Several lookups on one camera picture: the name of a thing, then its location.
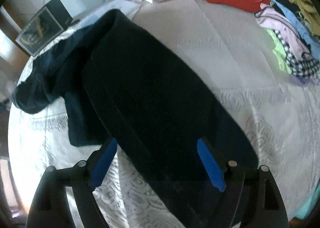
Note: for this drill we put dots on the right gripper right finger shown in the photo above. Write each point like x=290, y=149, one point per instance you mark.
x=250, y=197

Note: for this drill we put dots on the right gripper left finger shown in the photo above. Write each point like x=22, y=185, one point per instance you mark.
x=50, y=207

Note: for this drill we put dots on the dark navy trousers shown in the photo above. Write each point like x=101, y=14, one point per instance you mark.
x=118, y=81

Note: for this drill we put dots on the lilac purple garment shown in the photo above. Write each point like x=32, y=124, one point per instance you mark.
x=302, y=81

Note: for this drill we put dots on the black white checked garment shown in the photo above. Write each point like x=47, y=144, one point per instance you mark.
x=302, y=68

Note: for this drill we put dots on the light green garment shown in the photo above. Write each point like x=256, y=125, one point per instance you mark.
x=279, y=52

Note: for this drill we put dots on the white lace tablecloth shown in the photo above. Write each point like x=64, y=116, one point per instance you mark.
x=234, y=57

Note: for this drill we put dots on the light blue garment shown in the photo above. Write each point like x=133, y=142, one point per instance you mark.
x=291, y=13

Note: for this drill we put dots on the black framed box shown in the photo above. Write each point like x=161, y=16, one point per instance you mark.
x=49, y=22

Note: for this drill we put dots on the pink garment black trim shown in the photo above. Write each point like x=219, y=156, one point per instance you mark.
x=268, y=18

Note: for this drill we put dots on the olive yellow garment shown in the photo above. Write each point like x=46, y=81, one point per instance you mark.
x=310, y=14

